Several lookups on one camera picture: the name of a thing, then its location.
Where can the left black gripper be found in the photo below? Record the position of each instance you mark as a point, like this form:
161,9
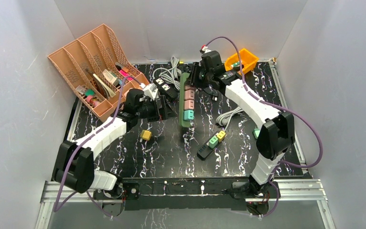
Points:
162,108

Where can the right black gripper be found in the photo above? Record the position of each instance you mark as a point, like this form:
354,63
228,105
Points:
196,67

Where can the yellow plug adapter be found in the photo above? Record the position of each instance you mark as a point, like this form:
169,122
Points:
146,135

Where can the dark green power strip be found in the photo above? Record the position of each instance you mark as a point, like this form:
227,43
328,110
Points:
183,123

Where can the pink plug adapter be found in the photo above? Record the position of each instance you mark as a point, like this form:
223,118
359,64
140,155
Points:
189,94
189,105
189,88

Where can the teal plug adapter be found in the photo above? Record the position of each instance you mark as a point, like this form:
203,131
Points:
188,115

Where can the black power strip with USB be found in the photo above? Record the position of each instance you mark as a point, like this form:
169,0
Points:
204,151

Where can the mint green plug adapter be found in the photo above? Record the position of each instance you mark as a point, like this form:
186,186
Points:
256,133

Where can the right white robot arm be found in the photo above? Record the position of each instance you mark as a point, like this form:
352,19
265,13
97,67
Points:
277,129

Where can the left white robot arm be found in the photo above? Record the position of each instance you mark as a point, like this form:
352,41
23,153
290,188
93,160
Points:
74,165

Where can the orange plastic bin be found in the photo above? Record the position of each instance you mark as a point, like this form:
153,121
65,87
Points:
248,61

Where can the peach desk file organizer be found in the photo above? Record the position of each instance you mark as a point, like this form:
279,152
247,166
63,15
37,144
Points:
96,69

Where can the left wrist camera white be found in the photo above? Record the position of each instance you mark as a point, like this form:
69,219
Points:
150,90

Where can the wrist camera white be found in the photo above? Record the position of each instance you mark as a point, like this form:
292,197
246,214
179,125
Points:
204,49
150,90

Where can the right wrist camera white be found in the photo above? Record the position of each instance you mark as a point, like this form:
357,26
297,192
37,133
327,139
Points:
204,49

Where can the aluminium frame rail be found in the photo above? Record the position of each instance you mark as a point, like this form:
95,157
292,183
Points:
290,189

